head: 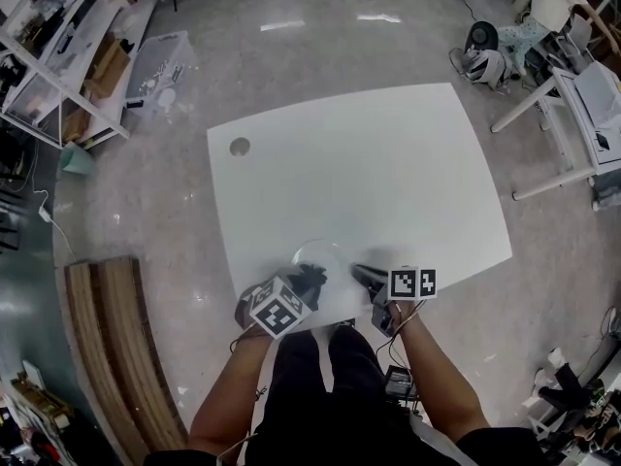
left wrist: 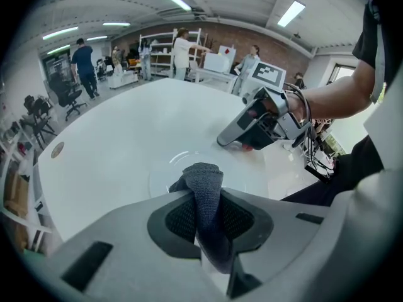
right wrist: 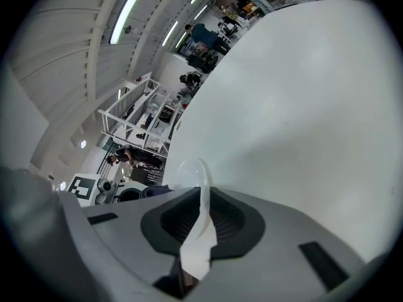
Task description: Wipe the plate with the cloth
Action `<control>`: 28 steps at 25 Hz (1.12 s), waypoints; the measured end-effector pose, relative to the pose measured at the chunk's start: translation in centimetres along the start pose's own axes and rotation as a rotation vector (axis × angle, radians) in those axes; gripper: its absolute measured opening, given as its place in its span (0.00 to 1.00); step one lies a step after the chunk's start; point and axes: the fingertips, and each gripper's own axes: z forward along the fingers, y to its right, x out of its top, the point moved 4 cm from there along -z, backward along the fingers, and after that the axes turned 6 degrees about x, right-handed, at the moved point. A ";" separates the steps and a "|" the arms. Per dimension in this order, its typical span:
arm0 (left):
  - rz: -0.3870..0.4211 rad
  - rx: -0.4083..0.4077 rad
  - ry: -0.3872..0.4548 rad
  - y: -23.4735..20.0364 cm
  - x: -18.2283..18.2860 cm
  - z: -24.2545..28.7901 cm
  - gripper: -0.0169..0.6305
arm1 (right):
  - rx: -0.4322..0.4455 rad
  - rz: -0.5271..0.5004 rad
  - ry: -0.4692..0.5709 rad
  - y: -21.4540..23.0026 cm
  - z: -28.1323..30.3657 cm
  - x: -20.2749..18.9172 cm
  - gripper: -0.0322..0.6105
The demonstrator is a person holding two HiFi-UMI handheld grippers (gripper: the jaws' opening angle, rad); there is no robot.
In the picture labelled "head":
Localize stack of curved wooden boards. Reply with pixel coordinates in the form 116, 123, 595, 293
63, 256, 189, 461

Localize person's right forearm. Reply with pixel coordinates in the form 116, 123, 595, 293
395, 316, 492, 445

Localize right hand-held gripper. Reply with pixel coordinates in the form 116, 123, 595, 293
350, 262, 439, 340

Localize white grey backpack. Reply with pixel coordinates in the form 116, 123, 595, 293
460, 46, 514, 89

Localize white desk with legs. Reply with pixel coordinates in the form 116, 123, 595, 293
490, 59, 621, 203

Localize green waste bin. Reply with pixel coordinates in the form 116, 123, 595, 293
58, 141, 96, 178

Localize clear plastic storage box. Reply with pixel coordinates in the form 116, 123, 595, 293
123, 30, 198, 121

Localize clear round plate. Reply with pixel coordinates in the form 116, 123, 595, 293
292, 238, 343, 286

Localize brown cardboard box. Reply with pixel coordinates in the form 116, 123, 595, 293
82, 34, 133, 100

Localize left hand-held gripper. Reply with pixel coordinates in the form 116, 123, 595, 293
235, 274, 320, 342

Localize black waist-worn device box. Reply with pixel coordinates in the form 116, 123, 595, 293
384, 365, 419, 400

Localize black round floor fan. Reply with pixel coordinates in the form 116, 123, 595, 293
465, 19, 500, 53

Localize person's left forearm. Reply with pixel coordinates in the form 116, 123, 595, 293
186, 330, 274, 455

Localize dark cloth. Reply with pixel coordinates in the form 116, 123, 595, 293
285, 261, 329, 311

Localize person's black trousers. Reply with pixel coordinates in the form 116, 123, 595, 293
268, 324, 392, 412

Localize white power adapter with cable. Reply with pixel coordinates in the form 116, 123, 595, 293
29, 189, 82, 264

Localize white metal shelf rack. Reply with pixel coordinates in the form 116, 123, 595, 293
0, 0, 164, 150

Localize person's black shirt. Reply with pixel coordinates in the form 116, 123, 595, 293
145, 393, 552, 466

